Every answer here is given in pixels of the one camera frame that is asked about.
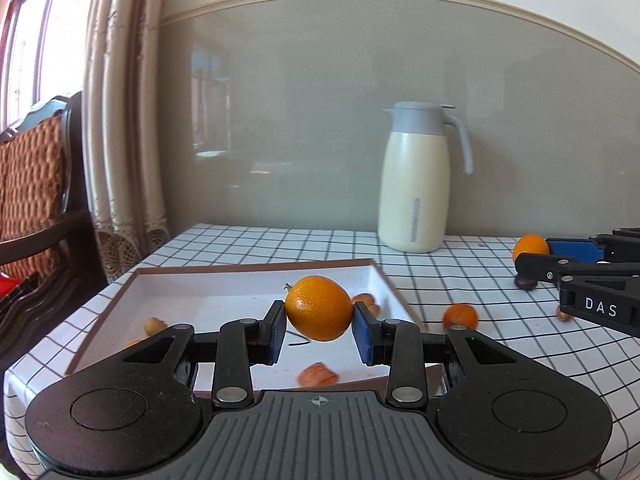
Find red framed window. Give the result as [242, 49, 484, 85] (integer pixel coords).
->
[0, 0, 108, 131]

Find brown striped fruit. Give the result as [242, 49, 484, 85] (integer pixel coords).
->
[350, 293, 379, 317]

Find orange brown fruit piece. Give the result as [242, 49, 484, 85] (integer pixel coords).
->
[297, 362, 341, 387]

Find orange kumquat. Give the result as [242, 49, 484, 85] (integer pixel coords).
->
[512, 233, 551, 264]
[284, 275, 354, 342]

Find brown cardboard box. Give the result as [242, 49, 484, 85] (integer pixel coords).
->
[65, 258, 448, 398]

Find checked tablecloth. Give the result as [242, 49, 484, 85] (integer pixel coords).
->
[4, 223, 640, 480]

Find mandarin orange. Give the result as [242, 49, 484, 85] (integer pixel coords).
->
[442, 303, 480, 331]

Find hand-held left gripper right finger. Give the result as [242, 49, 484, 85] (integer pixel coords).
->
[351, 305, 518, 407]

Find cream thermos jug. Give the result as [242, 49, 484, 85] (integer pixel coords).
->
[377, 101, 475, 254]

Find beige embroidered curtain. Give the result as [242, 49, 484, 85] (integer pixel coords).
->
[82, 0, 171, 286]

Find red plastic bag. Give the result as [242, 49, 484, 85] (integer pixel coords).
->
[0, 274, 38, 306]

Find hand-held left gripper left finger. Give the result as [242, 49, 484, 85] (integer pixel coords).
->
[122, 300, 288, 408]

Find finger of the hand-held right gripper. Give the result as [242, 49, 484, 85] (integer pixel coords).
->
[515, 253, 640, 286]
[546, 227, 640, 265]

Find wooden sofa with orange cushion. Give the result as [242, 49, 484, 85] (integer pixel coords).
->
[0, 90, 108, 361]

